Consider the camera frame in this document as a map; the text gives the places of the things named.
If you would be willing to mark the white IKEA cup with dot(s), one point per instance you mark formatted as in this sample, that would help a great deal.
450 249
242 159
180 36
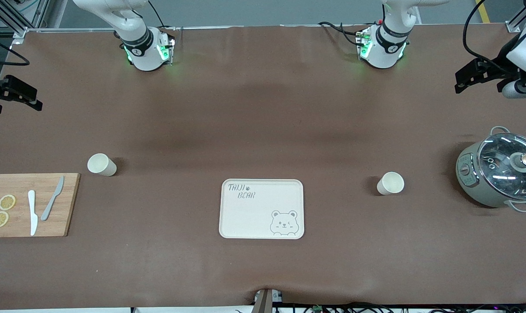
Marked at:
98 164
392 182

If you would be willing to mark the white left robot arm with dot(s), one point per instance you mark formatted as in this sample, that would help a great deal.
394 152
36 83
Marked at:
387 56

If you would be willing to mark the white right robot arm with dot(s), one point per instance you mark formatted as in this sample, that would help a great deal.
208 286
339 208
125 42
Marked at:
143 56

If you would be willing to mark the glass pot lid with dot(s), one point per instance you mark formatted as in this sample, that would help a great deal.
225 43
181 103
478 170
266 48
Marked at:
502 152

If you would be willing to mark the yellow lemon slice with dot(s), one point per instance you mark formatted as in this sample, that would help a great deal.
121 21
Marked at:
7 202
0 219

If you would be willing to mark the grey-green electric pot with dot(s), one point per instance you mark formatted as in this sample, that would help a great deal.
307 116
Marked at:
467 182

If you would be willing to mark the white plastic knife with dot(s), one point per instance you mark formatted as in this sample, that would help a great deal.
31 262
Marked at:
31 208

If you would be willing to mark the grey plastic knife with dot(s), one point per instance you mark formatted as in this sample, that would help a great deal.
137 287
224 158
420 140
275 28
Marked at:
48 208

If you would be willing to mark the wooden cutting board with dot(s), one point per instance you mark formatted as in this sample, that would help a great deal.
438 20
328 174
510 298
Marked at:
67 217

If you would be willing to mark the cream bear print tray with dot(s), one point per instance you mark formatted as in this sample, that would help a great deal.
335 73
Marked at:
254 221

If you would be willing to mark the aluminium frame profile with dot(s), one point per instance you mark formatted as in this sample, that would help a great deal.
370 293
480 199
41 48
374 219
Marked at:
37 13
517 19

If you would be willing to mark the grey table edge bracket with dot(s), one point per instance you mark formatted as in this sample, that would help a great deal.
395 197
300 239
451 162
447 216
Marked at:
265 302

